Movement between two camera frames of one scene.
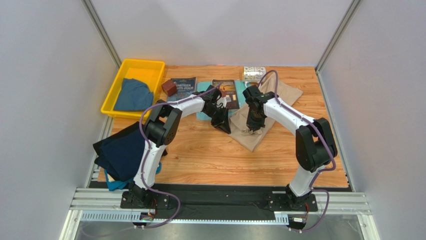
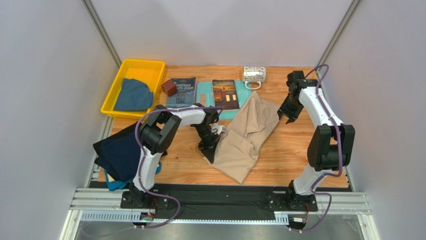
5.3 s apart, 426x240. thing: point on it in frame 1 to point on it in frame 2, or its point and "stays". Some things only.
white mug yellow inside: (253, 74) stays
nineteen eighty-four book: (185, 87) stays
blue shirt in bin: (134, 95) stays
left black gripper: (223, 123) to (209, 149)
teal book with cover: (202, 86) stays
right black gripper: (253, 121) to (288, 111)
